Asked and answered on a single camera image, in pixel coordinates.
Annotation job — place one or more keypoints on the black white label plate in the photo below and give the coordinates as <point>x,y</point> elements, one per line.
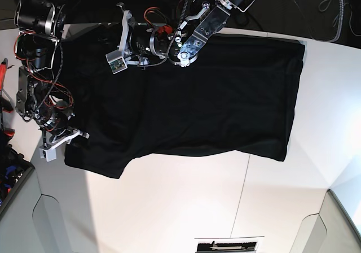
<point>241,244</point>

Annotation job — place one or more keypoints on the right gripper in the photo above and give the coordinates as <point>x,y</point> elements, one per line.
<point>51,142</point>

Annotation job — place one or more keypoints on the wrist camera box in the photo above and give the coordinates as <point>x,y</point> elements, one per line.
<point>47,154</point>
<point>116,61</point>

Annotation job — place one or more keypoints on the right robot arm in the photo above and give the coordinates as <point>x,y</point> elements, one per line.
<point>41,97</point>

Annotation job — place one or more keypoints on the orange handled tool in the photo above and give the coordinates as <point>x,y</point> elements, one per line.
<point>6,105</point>

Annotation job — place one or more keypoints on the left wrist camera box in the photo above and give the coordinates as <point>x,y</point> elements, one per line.
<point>116,61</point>

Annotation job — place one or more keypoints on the black printed t-shirt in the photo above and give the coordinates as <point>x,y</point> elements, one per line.
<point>240,94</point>

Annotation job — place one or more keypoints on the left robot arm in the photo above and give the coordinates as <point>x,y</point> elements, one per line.
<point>150,45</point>

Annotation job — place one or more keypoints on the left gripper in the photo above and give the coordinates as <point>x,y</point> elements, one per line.
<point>128,24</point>

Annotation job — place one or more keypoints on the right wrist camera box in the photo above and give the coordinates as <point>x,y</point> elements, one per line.
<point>47,154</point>

